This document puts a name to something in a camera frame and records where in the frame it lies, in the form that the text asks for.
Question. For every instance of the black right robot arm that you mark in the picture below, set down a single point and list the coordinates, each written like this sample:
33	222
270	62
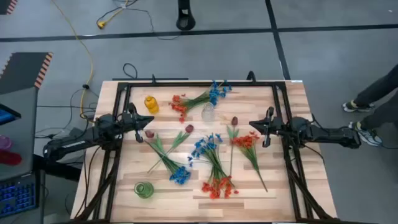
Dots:
329	134

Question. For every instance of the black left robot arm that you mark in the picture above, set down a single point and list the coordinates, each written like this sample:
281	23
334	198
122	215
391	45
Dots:
71	144

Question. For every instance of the black desk foot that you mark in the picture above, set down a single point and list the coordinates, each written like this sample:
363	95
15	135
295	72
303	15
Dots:
56	169

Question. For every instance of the red cylinder object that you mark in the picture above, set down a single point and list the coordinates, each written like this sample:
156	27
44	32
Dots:
11	158

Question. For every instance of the person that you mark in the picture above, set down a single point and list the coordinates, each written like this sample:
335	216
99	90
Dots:
373	90

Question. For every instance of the computer keyboard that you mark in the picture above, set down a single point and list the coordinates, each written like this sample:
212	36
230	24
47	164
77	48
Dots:
18	196

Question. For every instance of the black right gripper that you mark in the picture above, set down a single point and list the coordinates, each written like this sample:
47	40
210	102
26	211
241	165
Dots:
275	127

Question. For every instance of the black table clamp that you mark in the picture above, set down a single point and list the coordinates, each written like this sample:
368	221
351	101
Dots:
153	78
251	76

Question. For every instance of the clear glass vase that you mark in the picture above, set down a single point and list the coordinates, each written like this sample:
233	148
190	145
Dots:
208	113

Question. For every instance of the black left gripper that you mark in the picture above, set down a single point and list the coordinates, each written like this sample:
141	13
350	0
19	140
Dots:
129	120

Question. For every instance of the black aluminium table frame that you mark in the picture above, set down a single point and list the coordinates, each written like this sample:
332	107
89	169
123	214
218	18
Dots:
202	84

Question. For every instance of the black round stand base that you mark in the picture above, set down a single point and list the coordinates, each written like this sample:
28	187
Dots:
185	20

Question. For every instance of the black display screen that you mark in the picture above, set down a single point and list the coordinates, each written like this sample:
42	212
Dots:
7	115

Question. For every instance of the amber glass vase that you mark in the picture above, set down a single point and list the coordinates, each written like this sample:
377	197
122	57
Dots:
151	105

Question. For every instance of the green glass vase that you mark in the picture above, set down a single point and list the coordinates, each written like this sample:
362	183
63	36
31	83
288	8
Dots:
144	190

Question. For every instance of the black flat bar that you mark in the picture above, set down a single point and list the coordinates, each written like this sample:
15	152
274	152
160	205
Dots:
140	79

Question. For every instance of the pink translucent cup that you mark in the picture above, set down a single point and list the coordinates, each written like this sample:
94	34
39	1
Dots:
4	143

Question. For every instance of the black mat striped edge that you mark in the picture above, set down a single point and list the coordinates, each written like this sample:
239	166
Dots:
21	71
4	4

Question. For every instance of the blue artificial flower bunch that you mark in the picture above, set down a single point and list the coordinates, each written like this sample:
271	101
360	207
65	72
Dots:
205	146
180	175
214	95

